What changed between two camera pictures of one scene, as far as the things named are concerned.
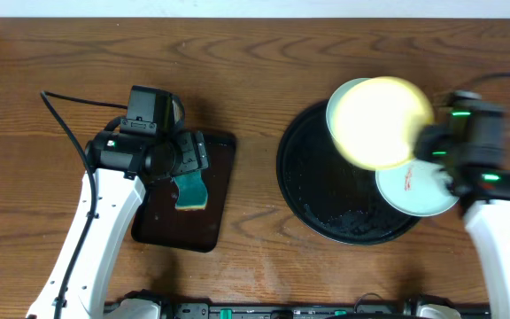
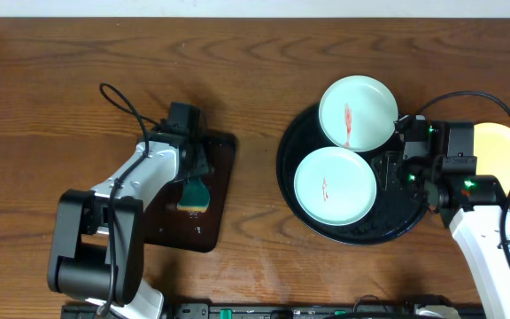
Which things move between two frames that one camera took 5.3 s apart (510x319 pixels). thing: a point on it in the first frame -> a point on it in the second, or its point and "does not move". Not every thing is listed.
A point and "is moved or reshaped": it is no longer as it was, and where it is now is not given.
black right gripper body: (439, 147) -> (399, 175)
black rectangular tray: (157, 221) does not move
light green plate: (417, 187) is moved or reshaped
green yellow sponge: (191, 191) does not move
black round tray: (328, 191) does not move
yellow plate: (375, 120) is moved or reshaped
